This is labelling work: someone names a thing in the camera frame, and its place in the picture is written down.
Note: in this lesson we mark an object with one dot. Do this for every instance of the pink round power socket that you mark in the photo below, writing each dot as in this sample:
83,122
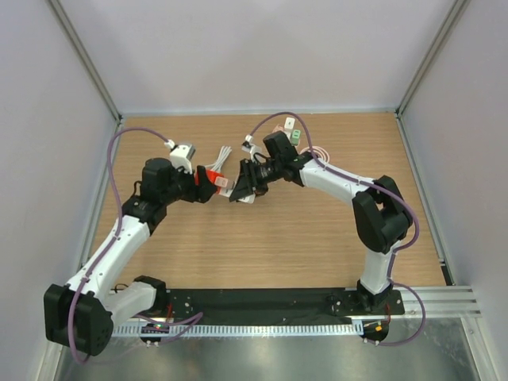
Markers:
320,152

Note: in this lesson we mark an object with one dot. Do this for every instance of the left aluminium frame post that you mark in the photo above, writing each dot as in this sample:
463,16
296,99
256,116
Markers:
80,50

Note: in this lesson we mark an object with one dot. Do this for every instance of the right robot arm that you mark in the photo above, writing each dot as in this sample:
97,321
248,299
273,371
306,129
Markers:
381,216

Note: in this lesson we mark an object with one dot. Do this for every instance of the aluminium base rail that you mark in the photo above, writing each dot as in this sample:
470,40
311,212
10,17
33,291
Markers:
440,302

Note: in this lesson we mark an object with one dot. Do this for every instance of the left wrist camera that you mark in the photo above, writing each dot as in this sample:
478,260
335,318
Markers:
181,156

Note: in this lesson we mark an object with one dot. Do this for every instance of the pink small charger plug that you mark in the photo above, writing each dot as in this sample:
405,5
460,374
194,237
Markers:
222,182

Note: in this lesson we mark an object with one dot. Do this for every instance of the aluminium frame post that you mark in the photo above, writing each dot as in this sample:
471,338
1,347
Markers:
80,50
440,39

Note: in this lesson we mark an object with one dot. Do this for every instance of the red cube socket adapter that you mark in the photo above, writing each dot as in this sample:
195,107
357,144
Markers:
212,176

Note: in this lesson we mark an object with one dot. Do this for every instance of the white slotted cable duct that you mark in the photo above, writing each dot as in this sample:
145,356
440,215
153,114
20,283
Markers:
144,330

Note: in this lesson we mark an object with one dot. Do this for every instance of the white power strip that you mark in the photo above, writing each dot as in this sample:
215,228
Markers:
228,193

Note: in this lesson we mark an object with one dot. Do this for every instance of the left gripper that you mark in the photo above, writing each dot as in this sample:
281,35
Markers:
201,193

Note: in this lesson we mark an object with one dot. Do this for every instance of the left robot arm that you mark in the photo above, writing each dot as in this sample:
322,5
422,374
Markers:
82,314

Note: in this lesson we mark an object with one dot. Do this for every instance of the green dual usb charger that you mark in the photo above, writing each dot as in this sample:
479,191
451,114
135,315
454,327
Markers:
295,137

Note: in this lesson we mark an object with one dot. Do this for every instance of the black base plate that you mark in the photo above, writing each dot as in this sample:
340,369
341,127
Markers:
278,307

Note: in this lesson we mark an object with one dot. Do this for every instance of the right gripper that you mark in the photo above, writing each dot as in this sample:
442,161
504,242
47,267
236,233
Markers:
248,182

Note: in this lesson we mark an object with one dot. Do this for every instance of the right aluminium frame post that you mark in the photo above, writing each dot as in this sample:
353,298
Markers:
440,39

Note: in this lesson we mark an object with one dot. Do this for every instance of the tall white charger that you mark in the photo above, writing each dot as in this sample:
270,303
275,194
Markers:
289,123

